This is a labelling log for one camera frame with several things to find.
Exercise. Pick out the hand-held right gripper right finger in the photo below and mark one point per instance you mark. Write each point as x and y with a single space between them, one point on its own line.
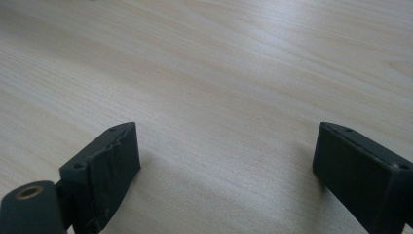
363 182

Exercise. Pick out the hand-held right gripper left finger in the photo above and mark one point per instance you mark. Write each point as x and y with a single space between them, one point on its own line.
107 169

